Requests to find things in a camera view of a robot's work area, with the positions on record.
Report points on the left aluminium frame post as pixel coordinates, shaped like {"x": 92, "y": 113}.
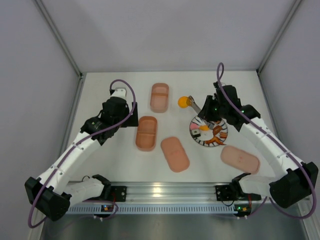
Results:
{"x": 39, "y": 4}

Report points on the small brown toy meat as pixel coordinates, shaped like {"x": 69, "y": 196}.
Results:
{"x": 223, "y": 135}

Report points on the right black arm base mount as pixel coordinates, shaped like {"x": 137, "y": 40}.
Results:
{"x": 225, "y": 193}

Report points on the black white sushi roll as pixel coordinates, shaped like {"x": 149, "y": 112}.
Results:
{"x": 196, "y": 133}

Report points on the grey slotted cable duct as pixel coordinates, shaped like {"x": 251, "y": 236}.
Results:
{"x": 141, "y": 209}

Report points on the metal tongs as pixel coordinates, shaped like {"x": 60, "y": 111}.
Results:
{"x": 191, "y": 103}

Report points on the striped round plate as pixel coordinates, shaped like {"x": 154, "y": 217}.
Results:
{"x": 207, "y": 135}

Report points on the orange round toy food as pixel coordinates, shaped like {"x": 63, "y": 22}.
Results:
{"x": 183, "y": 102}

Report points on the near pink lunch box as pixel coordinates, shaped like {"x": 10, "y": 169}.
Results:
{"x": 146, "y": 134}

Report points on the brown toy sausage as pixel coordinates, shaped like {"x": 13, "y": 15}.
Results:
{"x": 217, "y": 129}

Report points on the yellow toy chicken drumstick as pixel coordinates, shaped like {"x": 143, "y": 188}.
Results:
{"x": 204, "y": 128}

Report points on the right pink box lid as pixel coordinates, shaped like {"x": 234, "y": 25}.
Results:
{"x": 240, "y": 159}

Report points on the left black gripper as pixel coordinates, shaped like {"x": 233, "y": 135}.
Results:
{"x": 132, "y": 119}

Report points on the pink lunch box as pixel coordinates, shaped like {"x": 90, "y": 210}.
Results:
{"x": 159, "y": 98}
{"x": 146, "y": 134}

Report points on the centre pink box lid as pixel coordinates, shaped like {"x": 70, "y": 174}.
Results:
{"x": 175, "y": 155}

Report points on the pink box lid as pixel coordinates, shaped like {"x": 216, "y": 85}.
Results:
{"x": 240, "y": 159}
{"x": 175, "y": 155}

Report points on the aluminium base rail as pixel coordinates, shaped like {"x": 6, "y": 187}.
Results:
{"x": 170, "y": 192}

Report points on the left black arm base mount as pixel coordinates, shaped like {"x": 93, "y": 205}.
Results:
{"x": 116, "y": 194}

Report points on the pink toy sweet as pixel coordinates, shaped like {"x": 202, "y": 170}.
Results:
{"x": 193, "y": 126}

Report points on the far pink lunch box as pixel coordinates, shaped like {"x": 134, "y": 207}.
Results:
{"x": 159, "y": 98}

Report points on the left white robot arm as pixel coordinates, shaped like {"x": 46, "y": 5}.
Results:
{"x": 51, "y": 192}

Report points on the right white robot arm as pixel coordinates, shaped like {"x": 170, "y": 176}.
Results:
{"x": 293, "y": 179}

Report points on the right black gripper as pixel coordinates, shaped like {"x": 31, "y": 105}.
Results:
{"x": 207, "y": 110}

